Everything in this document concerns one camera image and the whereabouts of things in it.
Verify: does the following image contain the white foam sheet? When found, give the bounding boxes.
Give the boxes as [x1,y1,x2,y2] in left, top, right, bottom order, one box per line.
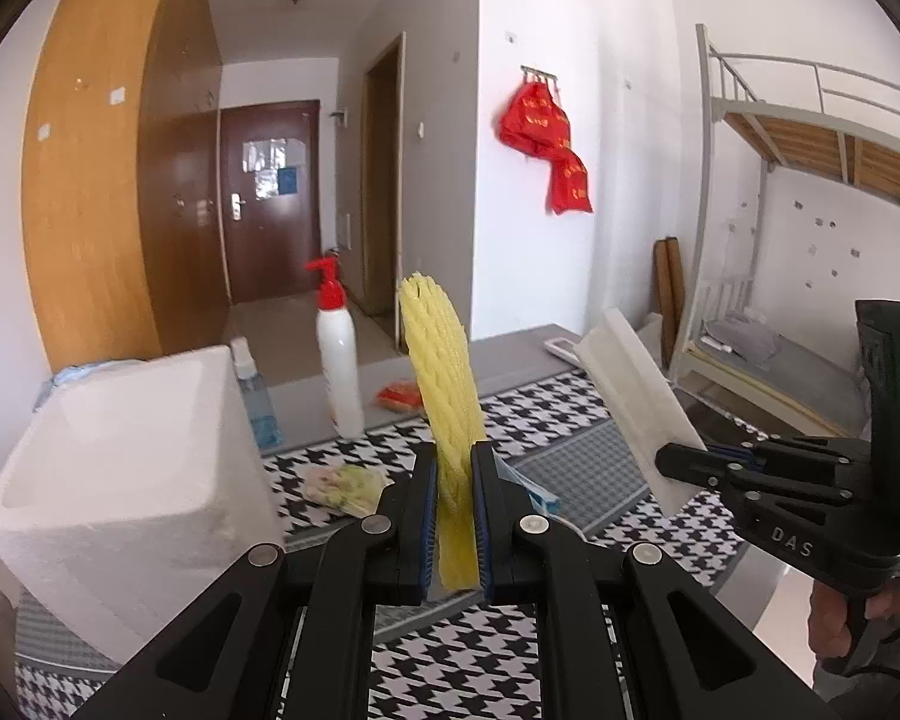
[575,307,706,517]

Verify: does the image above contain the blue surgical mask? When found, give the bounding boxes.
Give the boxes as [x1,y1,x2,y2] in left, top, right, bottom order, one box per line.
[496,458,560,515]

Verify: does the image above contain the green floral cloth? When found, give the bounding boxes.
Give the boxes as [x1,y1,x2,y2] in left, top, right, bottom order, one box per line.
[302,463,391,518]

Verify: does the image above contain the yellow foam fruit net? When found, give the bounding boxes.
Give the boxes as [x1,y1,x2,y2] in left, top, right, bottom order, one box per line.
[400,273,486,592]

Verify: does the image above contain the person's right hand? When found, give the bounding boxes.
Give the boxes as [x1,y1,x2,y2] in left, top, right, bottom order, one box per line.
[808,575,900,665]

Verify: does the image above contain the white remote control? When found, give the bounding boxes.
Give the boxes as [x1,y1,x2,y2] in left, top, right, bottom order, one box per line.
[543,338,583,369]

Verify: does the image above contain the white styrofoam box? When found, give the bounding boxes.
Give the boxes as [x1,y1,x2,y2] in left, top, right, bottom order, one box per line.
[0,346,283,663]

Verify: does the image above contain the houndstooth table runner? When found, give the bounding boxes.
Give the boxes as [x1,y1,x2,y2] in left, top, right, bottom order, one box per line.
[17,372,758,718]

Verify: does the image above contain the blue spray bottle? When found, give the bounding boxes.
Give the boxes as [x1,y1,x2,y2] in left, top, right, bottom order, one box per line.
[229,337,284,452]

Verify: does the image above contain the red snack packet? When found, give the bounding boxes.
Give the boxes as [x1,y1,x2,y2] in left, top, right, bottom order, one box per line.
[375,380,424,413]

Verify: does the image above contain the light blue crumpled sheet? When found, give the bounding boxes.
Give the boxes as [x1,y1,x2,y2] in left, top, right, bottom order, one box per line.
[38,359,139,401]

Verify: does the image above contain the white pump bottle red cap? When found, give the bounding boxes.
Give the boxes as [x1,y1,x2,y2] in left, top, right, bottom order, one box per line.
[305,255,365,439]

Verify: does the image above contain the wooden wardrobe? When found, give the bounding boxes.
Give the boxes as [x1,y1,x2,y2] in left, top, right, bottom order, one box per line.
[20,0,229,371]

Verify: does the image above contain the dark red entry door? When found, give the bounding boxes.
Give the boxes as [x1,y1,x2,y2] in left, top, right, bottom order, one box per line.
[221,99,322,304]

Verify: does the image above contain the wooden planks against wall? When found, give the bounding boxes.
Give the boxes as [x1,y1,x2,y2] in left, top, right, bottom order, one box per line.
[653,238,686,369]

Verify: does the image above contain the metal bunk bed frame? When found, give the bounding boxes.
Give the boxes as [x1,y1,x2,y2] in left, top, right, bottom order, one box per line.
[670,25,900,437]

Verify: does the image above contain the side doorway frame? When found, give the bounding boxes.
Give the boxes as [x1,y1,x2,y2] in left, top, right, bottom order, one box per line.
[361,36,403,319]

